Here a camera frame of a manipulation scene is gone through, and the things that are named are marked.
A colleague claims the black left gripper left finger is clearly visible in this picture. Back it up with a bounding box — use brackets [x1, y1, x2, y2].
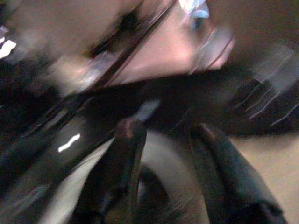
[74, 117, 147, 224]

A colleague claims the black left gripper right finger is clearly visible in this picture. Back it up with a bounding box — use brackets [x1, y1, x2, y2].
[190, 123, 288, 224]

